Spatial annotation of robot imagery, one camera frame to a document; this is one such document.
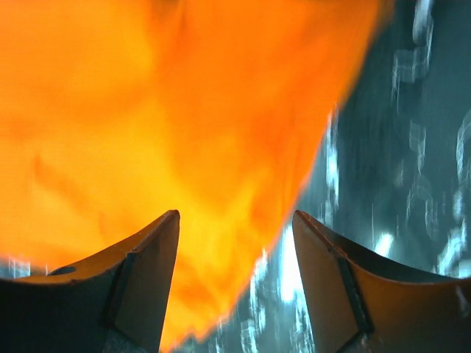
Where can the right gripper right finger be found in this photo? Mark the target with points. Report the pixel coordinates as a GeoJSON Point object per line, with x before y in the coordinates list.
{"type": "Point", "coordinates": [359, 301]}

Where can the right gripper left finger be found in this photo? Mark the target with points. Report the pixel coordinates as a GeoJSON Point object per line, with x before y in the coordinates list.
{"type": "Point", "coordinates": [113, 301]}

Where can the orange t shirt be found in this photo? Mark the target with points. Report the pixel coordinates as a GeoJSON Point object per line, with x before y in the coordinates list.
{"type": "Point", "coordinates": [114, 112]}

